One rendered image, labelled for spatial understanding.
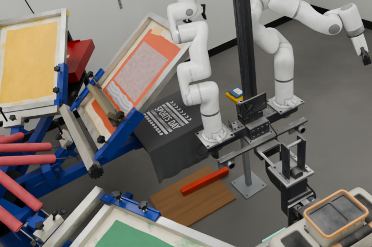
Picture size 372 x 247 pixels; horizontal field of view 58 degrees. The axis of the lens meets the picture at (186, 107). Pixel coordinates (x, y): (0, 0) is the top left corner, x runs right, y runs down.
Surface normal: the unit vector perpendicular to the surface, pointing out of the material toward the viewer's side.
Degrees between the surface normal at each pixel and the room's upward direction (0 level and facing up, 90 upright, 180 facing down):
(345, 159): 0
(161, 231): 0
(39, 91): 32
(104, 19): 90
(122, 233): 0
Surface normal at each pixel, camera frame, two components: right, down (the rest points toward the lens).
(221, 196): -0.18, -0.79
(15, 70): -0.15, -0.35
